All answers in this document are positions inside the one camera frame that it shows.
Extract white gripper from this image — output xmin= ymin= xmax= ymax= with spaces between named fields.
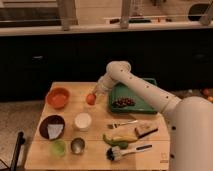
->
xmin=92 ymin=75 xmax=115 ymax=102

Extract red orange apple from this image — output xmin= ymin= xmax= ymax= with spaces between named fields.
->
xmin=86 ymin=93 xmax=96 ymax=105

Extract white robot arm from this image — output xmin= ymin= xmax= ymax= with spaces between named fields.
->
xmin=93 ymin=61 xmax=213 ymax=171

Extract white paper cup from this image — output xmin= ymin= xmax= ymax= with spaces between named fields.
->
xmin=74 ymin=113 xmax=92 ymax=131

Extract small metal cup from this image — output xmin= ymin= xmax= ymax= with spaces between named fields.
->
xmin=71 ymin=137 xmax=85 ymax=154

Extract green plastic cup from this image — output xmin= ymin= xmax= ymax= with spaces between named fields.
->
xmin=51 ymin=139 xmax=66 ymax=157

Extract red grapes bunch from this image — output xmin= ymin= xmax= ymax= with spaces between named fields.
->
xmin=112 ymin=98 xmax=135 ymax=108

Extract green tray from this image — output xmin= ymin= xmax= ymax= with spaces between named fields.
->
xmin=108 ymin=83 xmax=157 ymax=114

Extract orange bowl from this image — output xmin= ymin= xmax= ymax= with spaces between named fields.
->
xmin=45 ymin=87 xmax=70 ymax=109

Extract dark brown bowl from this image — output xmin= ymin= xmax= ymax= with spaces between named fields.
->
xmin=39 ymin=115 xmax=65 ymax=140

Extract yellow banana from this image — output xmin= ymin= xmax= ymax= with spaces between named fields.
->
xmin=107 ymin=134 xmax=137 ymax=143

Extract white folded napkin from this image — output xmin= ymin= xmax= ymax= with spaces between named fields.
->
xmin=47 ymin=124 xmax=64 ymax=140

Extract green pepper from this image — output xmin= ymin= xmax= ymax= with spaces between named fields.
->
xmin=102 ymin=134 xmax=129 ymax=149

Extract brown sponge block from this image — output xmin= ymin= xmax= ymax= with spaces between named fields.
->
xmin=134 ymin=124 xmax=158 ymax=139

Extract wooden shelf counter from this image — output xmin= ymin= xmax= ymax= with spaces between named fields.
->
xmin=0 ymin=21 xmax=213 ymax=36

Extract black chair frame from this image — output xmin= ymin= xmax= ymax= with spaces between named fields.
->
xmin=0 ymin=131 xmax=25 ymax=171

